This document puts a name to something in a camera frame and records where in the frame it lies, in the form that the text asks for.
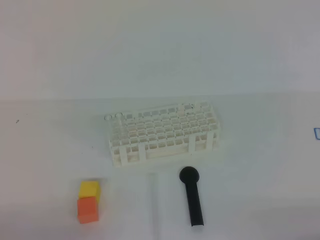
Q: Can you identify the orange foam cube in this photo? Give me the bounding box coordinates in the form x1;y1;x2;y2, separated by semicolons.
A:
77;196;99;224

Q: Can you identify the white plastic test tube rack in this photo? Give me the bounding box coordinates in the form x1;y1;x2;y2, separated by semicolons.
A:
108;102;221;167

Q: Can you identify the clear test tube in rack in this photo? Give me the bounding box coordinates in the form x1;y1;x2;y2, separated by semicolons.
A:
104;114;118;147

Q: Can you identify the yellow foam cube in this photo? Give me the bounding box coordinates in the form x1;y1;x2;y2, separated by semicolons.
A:
78;180;101;203

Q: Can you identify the clear glass test tube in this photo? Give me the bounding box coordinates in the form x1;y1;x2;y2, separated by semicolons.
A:
148;173;161;240

